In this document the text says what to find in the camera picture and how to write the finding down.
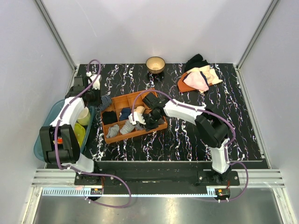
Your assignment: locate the teal plastic bin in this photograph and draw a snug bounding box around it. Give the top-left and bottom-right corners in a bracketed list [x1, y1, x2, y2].
[33, 99, 95, 161]

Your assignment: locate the yellow-green dotted plate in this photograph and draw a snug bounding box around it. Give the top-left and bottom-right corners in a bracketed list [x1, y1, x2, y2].
[74, 123, 86, 147]

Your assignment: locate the blue-grey striped rolled underwear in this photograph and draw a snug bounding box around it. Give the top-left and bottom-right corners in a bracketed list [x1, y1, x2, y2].
[135, 123, 145, 131]

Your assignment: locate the beige ceramic bowl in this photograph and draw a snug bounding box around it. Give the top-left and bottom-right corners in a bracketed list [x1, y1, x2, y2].
[146, 56, 166, 74]

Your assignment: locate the cream ceramic mug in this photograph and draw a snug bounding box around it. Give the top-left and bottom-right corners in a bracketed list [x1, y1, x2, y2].
[77, 107, 91, 126]

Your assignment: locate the peach rolled underwear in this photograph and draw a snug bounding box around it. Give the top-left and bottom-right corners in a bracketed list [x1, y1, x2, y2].
[134, 106, 145, 114]

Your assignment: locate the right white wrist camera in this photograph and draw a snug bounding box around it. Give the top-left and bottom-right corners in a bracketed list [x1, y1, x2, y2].
[128, 112, 146, 126]

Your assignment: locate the black garment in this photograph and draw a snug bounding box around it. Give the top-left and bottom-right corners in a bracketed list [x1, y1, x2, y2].
[185, 54, 210, 72]

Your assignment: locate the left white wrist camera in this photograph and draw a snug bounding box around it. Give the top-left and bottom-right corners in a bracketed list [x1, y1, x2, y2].
[86, 72, 102, 90]

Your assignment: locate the blue striped underwear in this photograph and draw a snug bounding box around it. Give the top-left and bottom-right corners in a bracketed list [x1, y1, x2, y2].
[95, 95, 112, 112]

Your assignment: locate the navy rolled underwear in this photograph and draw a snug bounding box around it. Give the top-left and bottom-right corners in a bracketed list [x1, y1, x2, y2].
[119, 107, 131, 121]

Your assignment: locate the orange cloth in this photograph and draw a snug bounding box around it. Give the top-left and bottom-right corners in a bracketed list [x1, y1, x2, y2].
[177, 72, 197, 93]

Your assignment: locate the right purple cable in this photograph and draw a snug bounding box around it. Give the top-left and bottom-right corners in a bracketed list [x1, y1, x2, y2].
[131, 89, 249, 203]

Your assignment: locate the orange wooden divider tray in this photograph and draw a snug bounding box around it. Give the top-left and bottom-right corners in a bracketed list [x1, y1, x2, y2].
[100, 89, 168, 144]

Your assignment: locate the black rolled underwear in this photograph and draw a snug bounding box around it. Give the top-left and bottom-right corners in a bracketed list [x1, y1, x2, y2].
[102, 111, 118, 125]

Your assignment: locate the light grey rolled underwear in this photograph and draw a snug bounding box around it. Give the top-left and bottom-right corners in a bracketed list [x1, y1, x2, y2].
[106, 124, 120, 138]

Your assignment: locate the pink underwear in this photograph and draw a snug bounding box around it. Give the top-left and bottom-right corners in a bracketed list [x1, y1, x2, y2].
[183, 72, 209, 93]

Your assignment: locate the grey striped rolled underwear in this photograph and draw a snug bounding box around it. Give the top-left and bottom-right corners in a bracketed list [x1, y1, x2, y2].
[120, 120, 135, 135]

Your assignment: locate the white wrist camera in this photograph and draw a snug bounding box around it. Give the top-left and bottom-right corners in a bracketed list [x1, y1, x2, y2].
[86, 72, 102, 90]
[128, 112, 146, 126]

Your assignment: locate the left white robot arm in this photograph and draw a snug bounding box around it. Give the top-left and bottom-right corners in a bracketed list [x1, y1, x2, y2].
[39, 72, 102, 185]

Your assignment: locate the cream underwear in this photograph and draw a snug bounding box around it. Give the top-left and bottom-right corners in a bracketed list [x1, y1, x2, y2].
[187, 65, 223, 86]

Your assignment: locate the aluminium frame rail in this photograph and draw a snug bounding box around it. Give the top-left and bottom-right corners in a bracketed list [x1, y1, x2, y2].
[33, 0, 77, 72]

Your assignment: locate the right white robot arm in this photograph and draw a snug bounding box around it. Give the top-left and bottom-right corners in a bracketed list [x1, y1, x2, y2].
[142, 92, 231, 185]

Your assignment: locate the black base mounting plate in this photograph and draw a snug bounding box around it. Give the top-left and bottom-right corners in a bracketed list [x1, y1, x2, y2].
[74, 161, 240, 189]

